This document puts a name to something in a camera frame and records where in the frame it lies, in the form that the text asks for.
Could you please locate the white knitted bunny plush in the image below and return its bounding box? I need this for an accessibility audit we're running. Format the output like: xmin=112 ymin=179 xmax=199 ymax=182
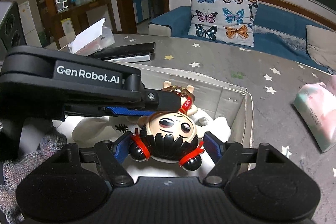
xmin=72 ymin=108 xmax=231 ymax=181

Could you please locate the big-head doll figure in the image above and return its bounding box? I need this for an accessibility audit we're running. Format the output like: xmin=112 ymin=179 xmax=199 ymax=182
xmin=128 ymin=81 xmax=204 ymax=171

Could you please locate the white refrigerator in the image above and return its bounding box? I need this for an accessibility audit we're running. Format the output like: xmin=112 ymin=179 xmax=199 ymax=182
xmin=18 ymin=1 xmax=42 ymax=48

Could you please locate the white storage box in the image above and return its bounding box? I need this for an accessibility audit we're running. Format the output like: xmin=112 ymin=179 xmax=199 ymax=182
xmin=52 ymin=61 xmax=255 ymax=180

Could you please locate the black and silver flat box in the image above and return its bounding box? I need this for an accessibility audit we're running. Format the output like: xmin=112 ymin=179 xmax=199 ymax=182
xmin=90 ymin=42 xmax=155 ymax=63

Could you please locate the white paper tissue bag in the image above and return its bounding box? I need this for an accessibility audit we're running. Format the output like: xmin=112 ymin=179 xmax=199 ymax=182
xmin=68 ymin=18 xmax=115 ymax=56

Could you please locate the wooden side table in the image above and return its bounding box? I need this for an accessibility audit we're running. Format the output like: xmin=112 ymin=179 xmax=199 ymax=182
xmin=50 ymin=0 xmax=117 ymax=50

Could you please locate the butterfly print pillow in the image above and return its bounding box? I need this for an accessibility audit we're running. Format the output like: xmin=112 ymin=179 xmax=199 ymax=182
xmin=188 ymin=0 xmax=259 ymax=47

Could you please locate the pink green tissue pack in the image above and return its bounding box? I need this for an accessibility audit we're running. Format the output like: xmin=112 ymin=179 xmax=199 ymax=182
xmin=293 ymin=75 xmax=336 ymax=152

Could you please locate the blue sofa bench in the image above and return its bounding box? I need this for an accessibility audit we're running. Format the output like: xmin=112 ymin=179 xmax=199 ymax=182
xmin=149 ymin=3 xmax=335 ymax=75

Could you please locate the grey white cushion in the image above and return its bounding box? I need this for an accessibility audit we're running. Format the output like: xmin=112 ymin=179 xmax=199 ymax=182
xmin=306 ymin=25 xmax=336 ymax=71

